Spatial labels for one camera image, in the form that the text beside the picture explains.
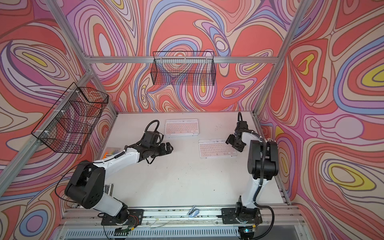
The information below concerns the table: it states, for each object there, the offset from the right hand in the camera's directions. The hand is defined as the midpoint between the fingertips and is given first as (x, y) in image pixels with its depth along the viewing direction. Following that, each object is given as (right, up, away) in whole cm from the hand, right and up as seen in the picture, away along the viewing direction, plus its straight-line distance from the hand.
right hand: (232, 147), depth 99 cm
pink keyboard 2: (-11, 0, -1) cm, 11 cm away
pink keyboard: (-33, +14, +8) cm, 37 cm away
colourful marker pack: (-82, -2, 0) cm, 82 cm away
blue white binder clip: (-26, -29, -25) cm, 46 cm away
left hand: (-40, 0, -9) cm, 41 cm away
